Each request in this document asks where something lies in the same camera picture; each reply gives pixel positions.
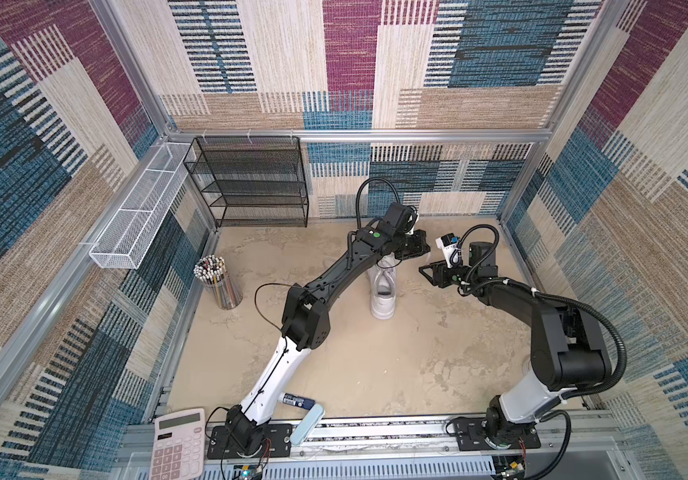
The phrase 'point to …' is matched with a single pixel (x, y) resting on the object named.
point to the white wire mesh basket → (120, 244)
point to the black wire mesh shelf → (252, 181)
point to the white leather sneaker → (382, 278)
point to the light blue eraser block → (307, 425)
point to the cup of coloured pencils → (211, 270)
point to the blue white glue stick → (298, 401)
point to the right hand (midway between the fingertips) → (427, 269)
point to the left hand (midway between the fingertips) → (436, 245)
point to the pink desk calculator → (179, 446)
